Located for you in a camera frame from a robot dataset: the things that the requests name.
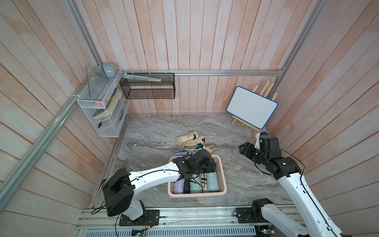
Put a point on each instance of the teal green umbrella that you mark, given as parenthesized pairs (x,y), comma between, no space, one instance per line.
(196,184)

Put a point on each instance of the cream umbrella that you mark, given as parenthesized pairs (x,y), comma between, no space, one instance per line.
(195,144)
(185,138)

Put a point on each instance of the beige striped umbrella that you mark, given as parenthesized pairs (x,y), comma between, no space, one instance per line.
(209,148)

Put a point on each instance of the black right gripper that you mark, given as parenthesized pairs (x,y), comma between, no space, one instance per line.
(246,149)

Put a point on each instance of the lilac umbrella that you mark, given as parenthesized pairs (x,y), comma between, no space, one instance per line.
(178,187)

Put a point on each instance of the black umbrella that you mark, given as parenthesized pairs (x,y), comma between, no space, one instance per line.
(186,188)

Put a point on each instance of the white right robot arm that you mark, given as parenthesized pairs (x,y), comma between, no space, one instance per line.
(291,178)

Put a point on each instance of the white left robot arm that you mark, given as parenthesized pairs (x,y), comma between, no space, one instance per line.
(120,190)

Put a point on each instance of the green paper on basket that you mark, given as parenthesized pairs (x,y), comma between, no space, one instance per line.
(138,78)

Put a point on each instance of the light blue umbrella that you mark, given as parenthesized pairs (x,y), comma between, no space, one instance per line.
(180,154)

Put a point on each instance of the mint green umbrella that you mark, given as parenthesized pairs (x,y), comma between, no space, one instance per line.
(212,182)

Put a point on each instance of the white wire shelf rack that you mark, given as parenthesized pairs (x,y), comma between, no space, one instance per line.
(100,88)

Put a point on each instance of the metal base rail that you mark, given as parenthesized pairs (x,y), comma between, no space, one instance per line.
(214,221)

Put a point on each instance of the white board with blue frame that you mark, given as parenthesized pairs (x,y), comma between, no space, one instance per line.
(251,107)

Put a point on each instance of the aluminium frame rail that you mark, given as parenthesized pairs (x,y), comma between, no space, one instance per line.
(209,73)

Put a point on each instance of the black wire mesh basket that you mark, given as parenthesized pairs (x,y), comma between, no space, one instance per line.
(165,89)

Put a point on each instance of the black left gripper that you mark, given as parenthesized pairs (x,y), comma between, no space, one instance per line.
(210,166)

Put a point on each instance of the book in wire rack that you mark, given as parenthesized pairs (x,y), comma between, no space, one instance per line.
(110,107)

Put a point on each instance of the grey round speaker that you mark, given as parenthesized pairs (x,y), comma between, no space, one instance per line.
(109,70)

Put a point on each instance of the pink plastic storage box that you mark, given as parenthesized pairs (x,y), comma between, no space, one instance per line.
(222,184)

